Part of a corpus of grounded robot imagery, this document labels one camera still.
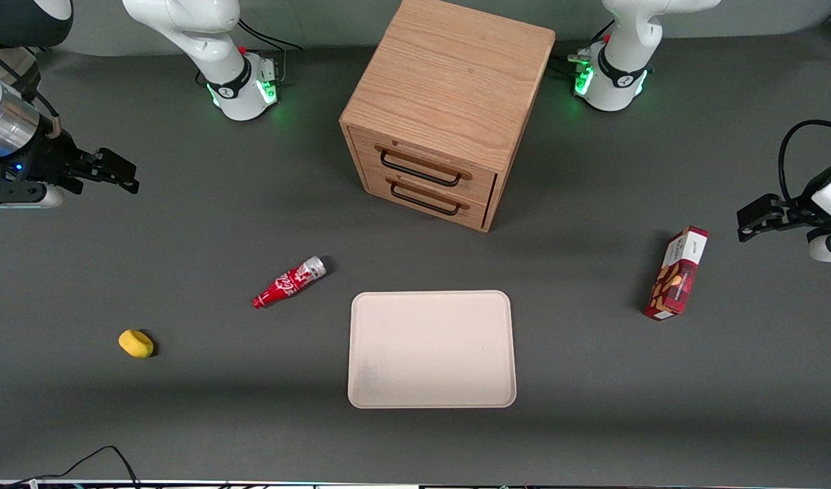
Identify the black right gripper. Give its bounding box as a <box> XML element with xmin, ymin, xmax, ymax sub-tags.
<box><xmin>0</xmin><ymin>130</ymin><xmax>141</xmax><ymax>206</ymax></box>

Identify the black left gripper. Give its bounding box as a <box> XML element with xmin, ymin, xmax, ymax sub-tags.
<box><xmin>737</xmin><ymin>164</ymin><xmax>831</xmax><ymax>243</ymax></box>

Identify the red coke bottle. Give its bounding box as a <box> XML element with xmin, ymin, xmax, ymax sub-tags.
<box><xmin>252</xmin><ymin>255</ymin><xmax>328</xmax><ymax>310</ymax></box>

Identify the beige rectangular tray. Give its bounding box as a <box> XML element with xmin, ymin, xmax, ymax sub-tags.
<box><xmin>347</xmin><ymin>290</ymin><xmax>518</xmax><ymax>410</ymax></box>

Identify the red cookie box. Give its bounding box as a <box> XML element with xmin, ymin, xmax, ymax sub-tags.
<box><xmin>644</xmin><ymin>225</ymin><xmax>709</xmax><ymax>321</ymax></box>

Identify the oak wooden drawer cabinet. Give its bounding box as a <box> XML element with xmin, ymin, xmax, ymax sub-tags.
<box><xmin>339</xmin><ymin>0</ymin><xmax>556</xmax><ymax>234</ymax></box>

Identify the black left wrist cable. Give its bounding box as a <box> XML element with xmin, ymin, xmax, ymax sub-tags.
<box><xmin>778</xmin><ymin>119</ymin><xmax>831</xmax><ymax>204</ymax></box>

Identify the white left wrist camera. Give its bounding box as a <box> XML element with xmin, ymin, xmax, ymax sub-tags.
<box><xmin>807</xmin><ymin>228</ymin><xmax>831</xmax><ymax>265</ymax></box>

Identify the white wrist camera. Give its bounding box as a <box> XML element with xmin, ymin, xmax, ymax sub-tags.
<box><xmin>807</xmin><ymin>228</ymin><xmax>831</xmax><ymax>265</ymax></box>
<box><xmin>0</xmin><ymin>186</ymin><xmax>65</xmax><ymax>210</ymax></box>

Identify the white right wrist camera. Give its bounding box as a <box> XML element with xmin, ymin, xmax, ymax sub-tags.
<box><xmin>0</xmin><ymin>186</ymin><xmax>65</xmax><ymax>210</ymax></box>

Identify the dark right wrist cable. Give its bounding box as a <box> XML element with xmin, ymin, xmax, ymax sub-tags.
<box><xmin>0</xmin><ymin>45</ymin><xmax>64</xmax><ymax>139</ymax></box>

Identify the black right arm base cable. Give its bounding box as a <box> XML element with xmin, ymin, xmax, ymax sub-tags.
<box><xmin>196</xmin><ymin>18</ymin><xmax>304</xmax><ymax>87</ymax></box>

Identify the black arm base cable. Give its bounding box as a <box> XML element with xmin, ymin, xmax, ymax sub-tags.
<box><xmin>550</xmin><ymin>19</ymin><xmax>617</xmax><ymax>79</ymax></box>
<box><xmin>196</xmin><ymin>18</ymin><xmax>304</xmax><ymax>87</ymax></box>

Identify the black left arm base cable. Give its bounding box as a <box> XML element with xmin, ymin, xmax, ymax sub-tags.
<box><xmin>550</xmin><ymin>19</ymin><xmax>617</xmax><ymax>79</ymax></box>

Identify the black table edge cable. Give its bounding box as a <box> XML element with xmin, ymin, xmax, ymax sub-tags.
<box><xmin>0</xmin><ymin>445</ymin><xmax>141</xmax><ymax>489</ymax></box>

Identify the long black drawer handle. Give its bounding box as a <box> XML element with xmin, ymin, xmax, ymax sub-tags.
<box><xmin>379</xmin><ymin>149</ymin><xmax>463</xmax><ymax>188</ymax></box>

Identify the wooden drawer with long handle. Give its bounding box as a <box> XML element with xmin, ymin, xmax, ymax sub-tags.
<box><xmin>347</xmin><ymin>126</ymin><xmax>499</xmax><ymax>206</ymax></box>

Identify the wooden drawer with short handle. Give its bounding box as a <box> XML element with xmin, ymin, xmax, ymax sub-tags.
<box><xmin>361</xmin><ymin>166</ymin><xmax>491</xmax><ymax>230</ymax></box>

